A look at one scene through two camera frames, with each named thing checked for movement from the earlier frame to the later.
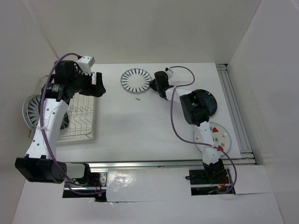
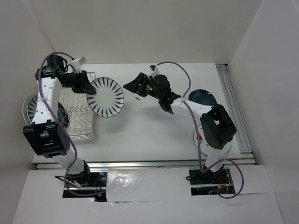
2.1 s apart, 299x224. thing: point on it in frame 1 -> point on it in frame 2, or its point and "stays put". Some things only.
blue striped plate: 31,110 stays put
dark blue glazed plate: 65,122 stays put
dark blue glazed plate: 210,100 stays put
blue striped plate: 136,80 -> 109,98
